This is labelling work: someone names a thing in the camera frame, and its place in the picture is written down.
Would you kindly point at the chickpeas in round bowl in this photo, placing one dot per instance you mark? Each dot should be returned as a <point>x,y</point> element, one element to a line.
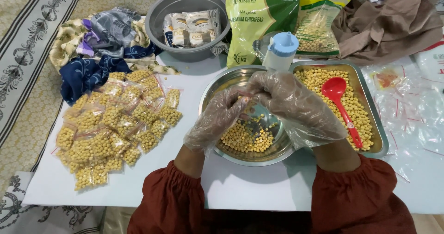
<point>248,138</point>

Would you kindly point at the brown cloth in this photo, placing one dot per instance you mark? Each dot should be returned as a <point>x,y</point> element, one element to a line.
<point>388,29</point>

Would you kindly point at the pile of filled chickpea packets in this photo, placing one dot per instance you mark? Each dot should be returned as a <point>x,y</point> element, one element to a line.
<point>111,130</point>

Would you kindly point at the person's right fingers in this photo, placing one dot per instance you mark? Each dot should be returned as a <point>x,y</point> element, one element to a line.
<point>262,86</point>

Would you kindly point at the yellow green chickpea bag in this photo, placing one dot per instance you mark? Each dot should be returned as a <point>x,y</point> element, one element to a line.
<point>317,22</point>

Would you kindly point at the white packet with blue edge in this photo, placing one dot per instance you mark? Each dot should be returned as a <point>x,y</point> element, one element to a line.
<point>167,31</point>

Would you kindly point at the person's left hand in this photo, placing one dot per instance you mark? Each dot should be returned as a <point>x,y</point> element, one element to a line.
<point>215,119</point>

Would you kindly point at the person's right hand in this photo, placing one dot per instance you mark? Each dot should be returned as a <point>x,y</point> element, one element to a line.
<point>298,112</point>

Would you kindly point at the chickpeas in steel tray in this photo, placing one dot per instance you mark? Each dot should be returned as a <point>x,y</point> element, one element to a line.
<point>360,112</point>

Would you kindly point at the white packet with brown print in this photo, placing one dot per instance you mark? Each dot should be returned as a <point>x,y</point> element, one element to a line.
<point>179,29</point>
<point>203,27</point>

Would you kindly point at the patterned blue cream cloth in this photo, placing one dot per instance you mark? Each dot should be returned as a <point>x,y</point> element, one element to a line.
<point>93,50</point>

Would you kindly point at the rectangular steel tray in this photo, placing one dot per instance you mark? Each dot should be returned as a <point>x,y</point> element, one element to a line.
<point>376,123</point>

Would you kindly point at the red plastic spoon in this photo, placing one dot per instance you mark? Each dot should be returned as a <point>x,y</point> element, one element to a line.
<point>334,90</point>

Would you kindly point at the grey plastic basin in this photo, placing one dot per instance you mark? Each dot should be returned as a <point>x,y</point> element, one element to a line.
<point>163,25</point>

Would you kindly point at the white bottle with blue cap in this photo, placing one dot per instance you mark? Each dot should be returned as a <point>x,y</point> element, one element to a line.
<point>281,51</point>

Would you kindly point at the white plastic packet red print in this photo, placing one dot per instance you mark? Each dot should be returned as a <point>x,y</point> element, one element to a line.
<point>432,62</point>

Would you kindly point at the heap of empty zip bags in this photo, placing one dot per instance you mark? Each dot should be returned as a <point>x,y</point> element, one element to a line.
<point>412,116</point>

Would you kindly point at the person's left fingers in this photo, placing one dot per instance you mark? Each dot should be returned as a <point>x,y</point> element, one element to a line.
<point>236,103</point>

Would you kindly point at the round steel bowl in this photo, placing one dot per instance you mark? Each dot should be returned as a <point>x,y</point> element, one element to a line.
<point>225,79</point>

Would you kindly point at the small clear zip bag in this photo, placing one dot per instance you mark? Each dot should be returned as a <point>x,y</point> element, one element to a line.
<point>251,106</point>

